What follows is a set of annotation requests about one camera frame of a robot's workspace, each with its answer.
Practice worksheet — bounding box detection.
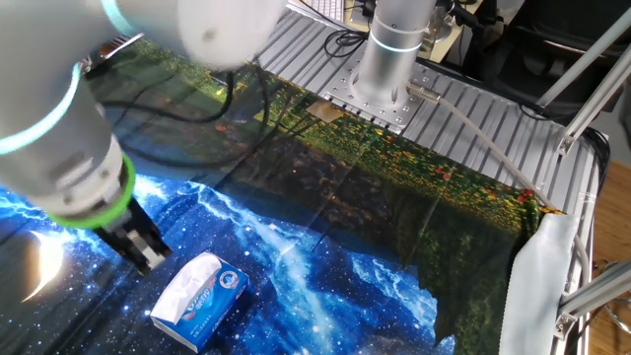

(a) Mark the black cable coil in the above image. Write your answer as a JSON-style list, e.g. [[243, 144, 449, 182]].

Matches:
[[322, 29, 369, 58]]

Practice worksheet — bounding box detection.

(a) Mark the blue tissue pack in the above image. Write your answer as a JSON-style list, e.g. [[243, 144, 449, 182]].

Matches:
[[150, 249, 250, 354]]

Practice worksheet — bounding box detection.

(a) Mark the aluminium frame strut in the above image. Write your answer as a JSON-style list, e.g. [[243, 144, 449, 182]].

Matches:
[[552, 259, 631, 341], [555, 57, 631, 157], [535, 5, 631, 108]]

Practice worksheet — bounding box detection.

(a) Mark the green flange ring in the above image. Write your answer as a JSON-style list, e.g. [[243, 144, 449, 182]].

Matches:
[[46, 152, 137, 231]]

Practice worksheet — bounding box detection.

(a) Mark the grey cable hose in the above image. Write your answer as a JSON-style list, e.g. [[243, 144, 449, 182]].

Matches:
[[406, 81, 591, 287]]

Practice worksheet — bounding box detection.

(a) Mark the black office chair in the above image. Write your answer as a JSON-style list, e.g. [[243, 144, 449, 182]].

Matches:
[[462, 0, 631, 117]]

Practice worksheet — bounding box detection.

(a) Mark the white keyboard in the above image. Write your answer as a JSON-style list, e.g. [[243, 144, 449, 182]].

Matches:
[[300, 0, 346, 24]]

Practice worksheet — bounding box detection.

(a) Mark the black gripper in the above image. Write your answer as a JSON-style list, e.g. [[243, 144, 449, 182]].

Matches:
[[93, 199, 174, 276]]

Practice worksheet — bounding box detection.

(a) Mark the white napkin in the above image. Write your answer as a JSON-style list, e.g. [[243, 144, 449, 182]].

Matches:
[[150, 250, 223, 325]]

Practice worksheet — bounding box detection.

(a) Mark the galaxy landscape printed tablecloth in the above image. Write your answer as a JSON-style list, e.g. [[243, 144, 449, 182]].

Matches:
[[0, 38, 563, 355]]

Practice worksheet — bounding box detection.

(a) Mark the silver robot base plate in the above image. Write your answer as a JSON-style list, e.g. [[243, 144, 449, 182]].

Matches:
[[319, 61, 430, 134]]

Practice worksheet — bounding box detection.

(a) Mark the brown tape patch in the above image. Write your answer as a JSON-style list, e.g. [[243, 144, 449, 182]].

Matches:
[[306, 101, 344, 123]]

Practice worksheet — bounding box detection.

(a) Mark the white fabric sheet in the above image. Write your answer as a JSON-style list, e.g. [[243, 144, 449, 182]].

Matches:
[[498, 211, 581, 355]]

